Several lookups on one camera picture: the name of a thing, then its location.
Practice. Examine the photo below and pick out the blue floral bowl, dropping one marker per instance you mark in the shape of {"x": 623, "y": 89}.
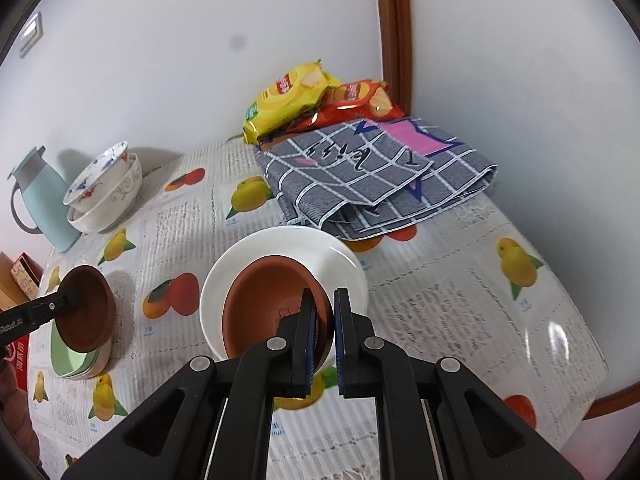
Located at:
{"x": 95, "y": 175}

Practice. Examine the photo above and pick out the brown wooden door frame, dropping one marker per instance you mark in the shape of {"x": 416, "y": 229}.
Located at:
{"x": 392, "y": 35}

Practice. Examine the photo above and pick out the large white bowl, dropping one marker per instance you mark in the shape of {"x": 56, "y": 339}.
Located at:
{"x": 300, "y": 245}

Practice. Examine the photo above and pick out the grey checked cloth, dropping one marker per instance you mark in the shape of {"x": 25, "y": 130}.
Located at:
{"x": 360, "y": 175}

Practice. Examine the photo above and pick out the pink plate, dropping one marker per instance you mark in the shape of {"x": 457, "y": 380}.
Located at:
{"x": 98, "y": 363}

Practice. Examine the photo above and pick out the light blue thermos jug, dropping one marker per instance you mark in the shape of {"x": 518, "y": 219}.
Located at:
{"x": 45, "y": 200}

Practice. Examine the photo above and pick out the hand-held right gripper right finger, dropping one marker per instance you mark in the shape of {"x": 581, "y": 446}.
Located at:
{"x": 341, "y": 345}

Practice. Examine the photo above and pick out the person's left forearm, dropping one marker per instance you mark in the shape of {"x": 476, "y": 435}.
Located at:
{"x": 15, "y": 410}

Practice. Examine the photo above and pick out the brown wooden baseboard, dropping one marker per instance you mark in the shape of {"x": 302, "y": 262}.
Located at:
{"x": 615, "y": 400}

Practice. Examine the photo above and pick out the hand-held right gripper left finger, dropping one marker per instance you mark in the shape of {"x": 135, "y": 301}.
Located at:
{"x": 311, "y": 345}

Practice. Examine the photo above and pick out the green plate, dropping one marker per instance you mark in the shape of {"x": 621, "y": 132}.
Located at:
{"x": 61, "y": 355}

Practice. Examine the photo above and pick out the boxes beside table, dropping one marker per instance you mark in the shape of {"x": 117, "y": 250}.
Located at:
{"x": 7, "y": 285}

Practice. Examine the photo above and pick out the fruit print tablecloth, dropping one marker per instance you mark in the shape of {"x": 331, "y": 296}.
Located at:
{"x": 450, "y": 320}

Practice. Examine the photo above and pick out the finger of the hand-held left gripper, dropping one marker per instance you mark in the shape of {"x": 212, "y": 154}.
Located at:
{"x": 52, "y": 305}

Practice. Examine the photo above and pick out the white light switch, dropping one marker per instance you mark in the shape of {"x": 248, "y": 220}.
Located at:
{"x": 31, "y": 35}

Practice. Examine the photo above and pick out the patterned cardboard box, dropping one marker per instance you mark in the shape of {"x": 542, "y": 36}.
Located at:
{"x": 26, "y": 275}

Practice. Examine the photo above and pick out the small brown bowl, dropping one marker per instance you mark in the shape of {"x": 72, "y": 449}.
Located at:
{"x": 260, "y": 305}
{"x": 90, "y": 310}

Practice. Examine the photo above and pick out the white bowl with grey scrollwork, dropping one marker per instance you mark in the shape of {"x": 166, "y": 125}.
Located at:
{"x": 117, "y": 200}

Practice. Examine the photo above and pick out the red chips bag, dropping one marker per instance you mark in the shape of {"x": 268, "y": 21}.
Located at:
{"x": 360, "y": 100}

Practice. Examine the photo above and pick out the red box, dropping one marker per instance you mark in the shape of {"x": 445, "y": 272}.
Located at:
{"x": 19, "y": 360}

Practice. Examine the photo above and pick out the yellow chips bag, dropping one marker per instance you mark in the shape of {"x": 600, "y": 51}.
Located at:
{"x": 287, "y": 95}

